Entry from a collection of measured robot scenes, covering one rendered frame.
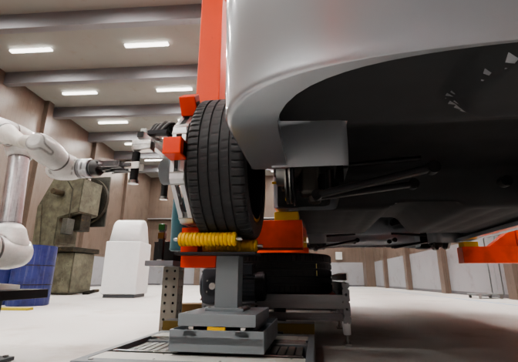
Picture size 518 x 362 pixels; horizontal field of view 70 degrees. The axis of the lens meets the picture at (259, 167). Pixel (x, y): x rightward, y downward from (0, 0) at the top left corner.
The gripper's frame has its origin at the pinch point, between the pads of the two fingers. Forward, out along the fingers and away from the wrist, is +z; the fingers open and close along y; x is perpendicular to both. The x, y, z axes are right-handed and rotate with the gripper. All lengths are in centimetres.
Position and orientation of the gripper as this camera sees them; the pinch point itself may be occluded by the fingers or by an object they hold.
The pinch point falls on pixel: (134, 166)
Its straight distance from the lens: 173.3
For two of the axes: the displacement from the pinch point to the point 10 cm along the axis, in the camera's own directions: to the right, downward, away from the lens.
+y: -1.5, -2.9, -9.5
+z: 9.9, -0.4, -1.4
